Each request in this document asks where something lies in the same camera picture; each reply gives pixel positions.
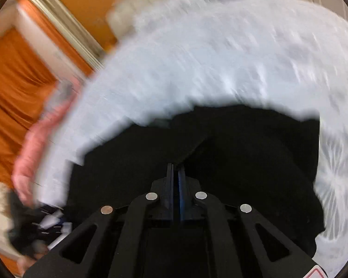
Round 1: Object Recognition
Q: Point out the orange curtain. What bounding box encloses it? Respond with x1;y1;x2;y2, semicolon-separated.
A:
0;27;64;184

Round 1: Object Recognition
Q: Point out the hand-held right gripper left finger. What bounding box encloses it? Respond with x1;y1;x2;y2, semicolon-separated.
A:
23;164;175;278

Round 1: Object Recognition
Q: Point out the white pillow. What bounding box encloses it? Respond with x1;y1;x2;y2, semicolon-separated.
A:
107;0;198;39

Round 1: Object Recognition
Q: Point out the white window frame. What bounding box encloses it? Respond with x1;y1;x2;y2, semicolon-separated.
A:
17;0;106;79

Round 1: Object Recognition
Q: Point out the black garment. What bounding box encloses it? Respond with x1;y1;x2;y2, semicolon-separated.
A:
64;104;327;267

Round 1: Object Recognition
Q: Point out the white patterned blanket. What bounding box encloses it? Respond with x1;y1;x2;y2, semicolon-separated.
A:
35;0;348;277

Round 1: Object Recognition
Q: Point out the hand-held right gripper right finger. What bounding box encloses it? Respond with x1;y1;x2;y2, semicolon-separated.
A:
178;164;329;278

